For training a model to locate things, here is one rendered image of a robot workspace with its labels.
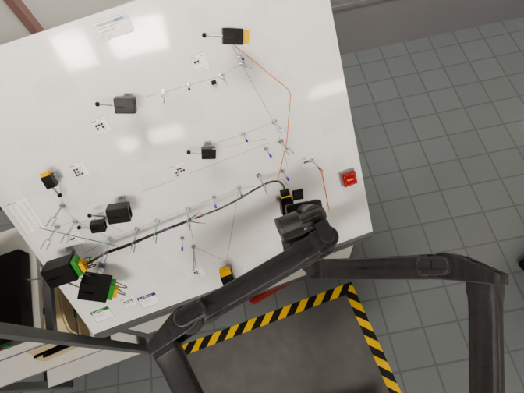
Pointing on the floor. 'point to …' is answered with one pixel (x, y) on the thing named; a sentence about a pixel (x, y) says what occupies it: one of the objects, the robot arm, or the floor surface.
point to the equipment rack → (8, 357)
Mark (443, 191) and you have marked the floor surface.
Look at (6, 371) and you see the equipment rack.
